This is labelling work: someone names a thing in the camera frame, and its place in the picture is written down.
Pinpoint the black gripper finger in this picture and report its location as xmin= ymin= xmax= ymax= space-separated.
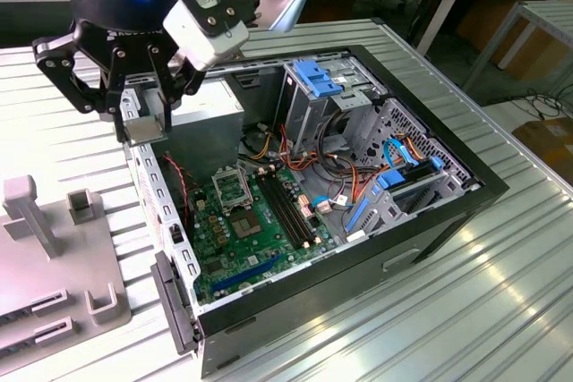
xmin=31 ymin=35 xmax=132 ymax=144
xmin=147 ymin=41 xmax=207 ymax=133

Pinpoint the silver CPU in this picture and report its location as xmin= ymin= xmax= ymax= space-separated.
xmin=123 ymin=114 xmax=170 ymax=147

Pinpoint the CPU socket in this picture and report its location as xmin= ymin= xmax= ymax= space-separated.
xmin=227 ymin=211 xmax=265 ymax=244

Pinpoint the grey power supply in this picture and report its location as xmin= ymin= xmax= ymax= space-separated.
xmin=141 ymin=80 xmax=245 ymax=186

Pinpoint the grey drive cage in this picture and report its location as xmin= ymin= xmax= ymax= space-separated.
xmin=275 ymin=57 xmax=389 ymax=157

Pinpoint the blue drive latch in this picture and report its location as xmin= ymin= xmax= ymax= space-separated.
xmin=293 ymin=59 xmax=342 ymax=99

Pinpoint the black-latch RAM slot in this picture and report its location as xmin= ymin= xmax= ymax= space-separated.
xmin=271 ymin=174 xmax=311 ymax=245
xmin=259 ymin=174 xmax=300 ymax=248

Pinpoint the white-latch RAM slot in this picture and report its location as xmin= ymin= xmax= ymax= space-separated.
xmin=277 ymin=173 xmax=316 ymax=244
xmin=265 ymin=174 xmax=305 ymax=247

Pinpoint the green motherboard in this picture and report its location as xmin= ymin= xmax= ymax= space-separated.
xmin=190 ymin=166 xmax=336 ymax=308

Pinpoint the blue expansion slot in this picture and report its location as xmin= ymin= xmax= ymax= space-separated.
xmin=210 ymin=252 xmax=284 ymax=293

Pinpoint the grey parts rack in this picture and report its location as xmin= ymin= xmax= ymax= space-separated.
xmin=0 ymin=174 xmax=133 ymax=377

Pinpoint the blue disk carrier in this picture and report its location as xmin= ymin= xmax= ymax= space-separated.
xmin=376 ymin=156 xmax=445 ymax=191

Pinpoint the black PC case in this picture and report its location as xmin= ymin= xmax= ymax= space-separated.
xmin=126 ymin=44 xmax=509 ymax=378

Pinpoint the grey perforated disk cage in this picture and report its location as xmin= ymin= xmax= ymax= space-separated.
xmin=344 ymin=98 xmax=483 ymax=242

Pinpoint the brown cardboard box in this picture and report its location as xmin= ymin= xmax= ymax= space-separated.
xmin=456 ymin=0 xmax=573 ymax=81
xmin=511 ymin=116 xmax=573 ymax=174

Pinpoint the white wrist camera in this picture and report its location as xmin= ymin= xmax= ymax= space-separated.
xmin=163 ymin=0 xmax=250 ymax=72

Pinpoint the twisted multicolour fan wire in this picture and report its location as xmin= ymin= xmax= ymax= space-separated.
xmin=161 ymin=154 xmax=198 ymax=216

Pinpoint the power supply wire bundle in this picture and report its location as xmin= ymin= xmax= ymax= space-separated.
xmin=236 ymin=122 xmax=281 ymax=164

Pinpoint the light blue wire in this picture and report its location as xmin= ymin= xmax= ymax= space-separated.
xmin=312 ymin=193 xmax=335 ymax=214

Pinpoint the orange red wire bundle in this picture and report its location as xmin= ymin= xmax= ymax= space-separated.
xmin=277 ymin=124 xmax=386 ymax=204

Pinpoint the blue plastic rail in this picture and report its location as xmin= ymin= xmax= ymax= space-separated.
xmin=344 ymin=184 xmax=381 ymax=235

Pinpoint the blue flat data wire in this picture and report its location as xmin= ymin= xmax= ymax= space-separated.
xmin=382 ymin=137 xmax=423 ymax=173

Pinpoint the grey metal frame table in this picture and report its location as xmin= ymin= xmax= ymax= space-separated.
xmin=463 ymin=0 xmax=573 ymax=93

